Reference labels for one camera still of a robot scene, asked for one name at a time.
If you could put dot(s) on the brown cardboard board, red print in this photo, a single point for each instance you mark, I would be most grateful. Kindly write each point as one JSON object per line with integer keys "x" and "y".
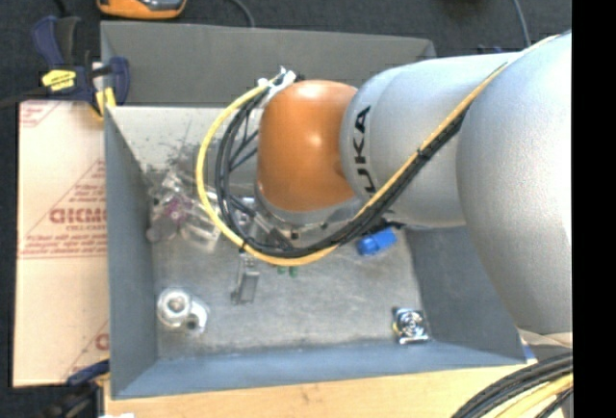
{"x": 58, "y": 223}

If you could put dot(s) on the grey metal bin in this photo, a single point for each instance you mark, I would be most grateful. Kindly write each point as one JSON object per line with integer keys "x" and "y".
{"x": 308, "y": 310}

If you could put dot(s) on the clear thing with purple print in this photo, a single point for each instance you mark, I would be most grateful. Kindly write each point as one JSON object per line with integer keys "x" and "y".
{"x": 171, "y": 209}

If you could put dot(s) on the blue plastic piece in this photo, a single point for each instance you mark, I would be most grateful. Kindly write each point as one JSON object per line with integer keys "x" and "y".
{"x": 375, "y": 242}

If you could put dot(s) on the square clear glass dish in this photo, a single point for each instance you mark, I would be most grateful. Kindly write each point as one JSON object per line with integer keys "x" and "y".
{"x": 410, "y": 325}

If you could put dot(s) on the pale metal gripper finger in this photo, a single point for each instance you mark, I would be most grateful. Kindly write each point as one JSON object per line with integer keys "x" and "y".
{"x": 252, "y": 286}
{"x": 238, "y": 283}

